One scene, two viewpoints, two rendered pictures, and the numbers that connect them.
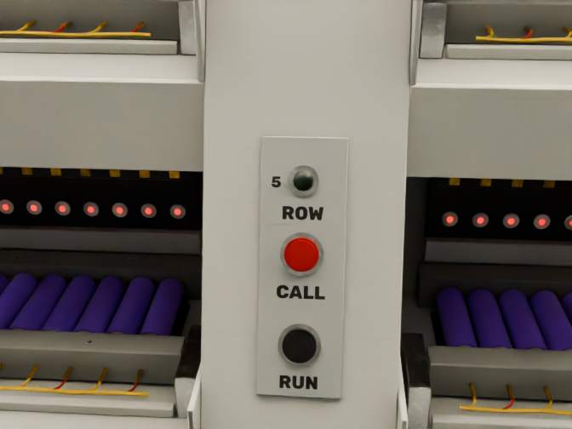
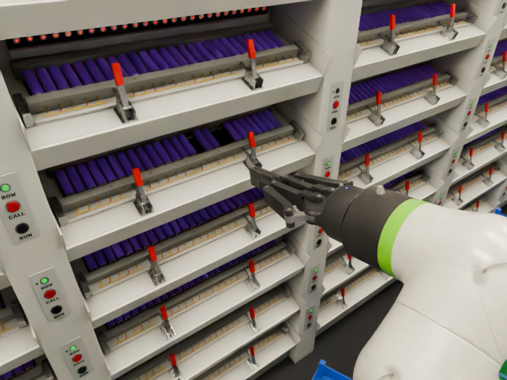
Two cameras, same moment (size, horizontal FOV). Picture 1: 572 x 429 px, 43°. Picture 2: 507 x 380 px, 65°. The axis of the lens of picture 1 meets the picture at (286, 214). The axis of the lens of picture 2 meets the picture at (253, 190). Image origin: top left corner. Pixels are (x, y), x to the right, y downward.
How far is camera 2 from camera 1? 0.82 m
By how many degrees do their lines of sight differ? 47
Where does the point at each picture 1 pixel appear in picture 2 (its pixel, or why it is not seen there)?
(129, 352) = (285, 131)
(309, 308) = (335, 114)
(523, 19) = not seen: hidden behind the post
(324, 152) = (340, 84)
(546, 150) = (366, 73)
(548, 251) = not seen: hidden behind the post
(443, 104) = (356, 69)
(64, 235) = not seen: hidden behind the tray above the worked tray
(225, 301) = (323, 117)
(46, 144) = (293, 94)
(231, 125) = (327, 83)
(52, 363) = (269, 139)
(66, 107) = (299, 86)
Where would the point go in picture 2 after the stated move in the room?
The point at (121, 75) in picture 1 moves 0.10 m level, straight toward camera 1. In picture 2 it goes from (308, 76) to (349, 86)
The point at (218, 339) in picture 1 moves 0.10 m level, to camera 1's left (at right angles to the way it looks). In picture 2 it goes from (321, 124) to (292, 136)
